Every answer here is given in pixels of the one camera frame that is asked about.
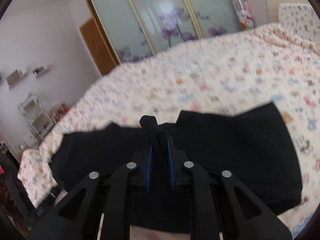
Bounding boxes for black pants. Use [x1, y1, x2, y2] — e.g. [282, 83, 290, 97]
[49, 103, 302, 215]

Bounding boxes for red items on floor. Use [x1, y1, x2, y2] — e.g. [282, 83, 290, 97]
[49, 102, 70, 123]

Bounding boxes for white metal shelf rack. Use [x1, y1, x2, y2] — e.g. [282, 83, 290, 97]
[17, 92, 55, 146]

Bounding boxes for cartoon animal print blanket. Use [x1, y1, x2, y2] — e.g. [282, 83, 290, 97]
[17, 23, 319, 238]

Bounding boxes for brown wooden door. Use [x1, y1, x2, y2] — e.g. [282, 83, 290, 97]
[79, 16, 121, 77]

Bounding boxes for frosted glass floral wardrobe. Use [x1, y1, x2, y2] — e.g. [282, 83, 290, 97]
[89, 0, 240, 63]

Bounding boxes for clear tube of plush toys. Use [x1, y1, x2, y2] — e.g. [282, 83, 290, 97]
[232, 0, 255, 30]

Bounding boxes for animal print pillow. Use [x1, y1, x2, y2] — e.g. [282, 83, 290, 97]
[278, 3, 319, 49]

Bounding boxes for wall shelf with items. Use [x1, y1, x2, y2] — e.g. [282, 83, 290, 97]
[32, 64, 53, 78]

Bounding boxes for wall shelf with box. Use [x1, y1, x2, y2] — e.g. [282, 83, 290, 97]
[6, 69, 28, 89]

